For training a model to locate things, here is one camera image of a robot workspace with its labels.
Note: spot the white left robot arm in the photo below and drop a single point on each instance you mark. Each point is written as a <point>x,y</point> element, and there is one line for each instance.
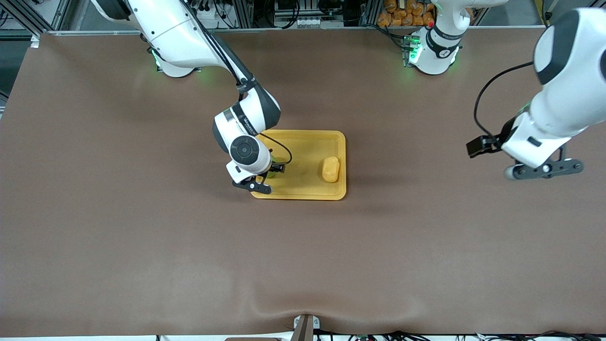
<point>438,52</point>

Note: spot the white connector strip device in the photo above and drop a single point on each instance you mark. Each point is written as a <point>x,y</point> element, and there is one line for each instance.
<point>307,22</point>

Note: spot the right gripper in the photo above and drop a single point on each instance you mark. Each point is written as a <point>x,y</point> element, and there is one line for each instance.
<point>275,168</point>

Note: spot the brown table cover mat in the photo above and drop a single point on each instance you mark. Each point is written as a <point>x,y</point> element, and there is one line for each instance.
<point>142,237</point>

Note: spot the metal bracket with brown post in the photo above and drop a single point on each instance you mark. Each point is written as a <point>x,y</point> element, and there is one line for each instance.
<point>305,329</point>

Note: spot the heap of orange toys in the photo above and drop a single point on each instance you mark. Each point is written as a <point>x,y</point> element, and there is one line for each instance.
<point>402,16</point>

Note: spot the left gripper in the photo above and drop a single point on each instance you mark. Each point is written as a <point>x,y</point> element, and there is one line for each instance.
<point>503,133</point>

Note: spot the aluminium frame profile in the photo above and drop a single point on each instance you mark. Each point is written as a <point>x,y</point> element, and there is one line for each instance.
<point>28,14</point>

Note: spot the yellow plastic tray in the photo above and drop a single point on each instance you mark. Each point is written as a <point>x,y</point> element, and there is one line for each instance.
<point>303,161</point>

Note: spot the white power strip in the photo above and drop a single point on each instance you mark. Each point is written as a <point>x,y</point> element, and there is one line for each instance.
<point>213,14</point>

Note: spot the yellow potato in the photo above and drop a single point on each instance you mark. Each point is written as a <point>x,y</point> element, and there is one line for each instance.
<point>331,169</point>

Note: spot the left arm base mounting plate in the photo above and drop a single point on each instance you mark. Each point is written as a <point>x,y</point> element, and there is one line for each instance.
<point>408,49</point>

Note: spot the silver table edge rail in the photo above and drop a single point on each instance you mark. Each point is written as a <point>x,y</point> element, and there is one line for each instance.
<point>331,28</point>

